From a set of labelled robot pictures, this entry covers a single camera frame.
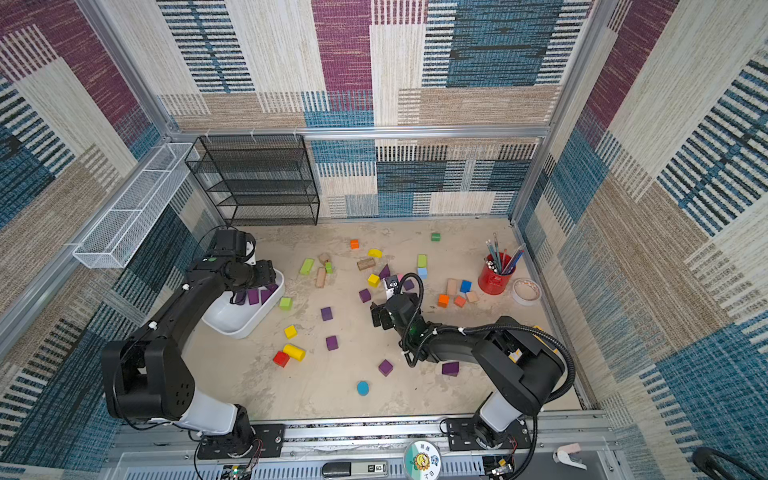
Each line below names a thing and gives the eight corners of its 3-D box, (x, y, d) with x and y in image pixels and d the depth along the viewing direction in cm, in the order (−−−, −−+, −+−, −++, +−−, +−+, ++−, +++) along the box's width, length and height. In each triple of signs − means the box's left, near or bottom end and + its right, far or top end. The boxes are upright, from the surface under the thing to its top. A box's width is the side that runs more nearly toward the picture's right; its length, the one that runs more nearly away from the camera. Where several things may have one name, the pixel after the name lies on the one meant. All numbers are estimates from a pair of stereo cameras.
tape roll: (514, 306, 99) (517, 302, 97) (507, 282, 105) (510, 278, 103) (543, 306, 99) (546, 302, 97) (534, 282, 104) (537, 278, 103)
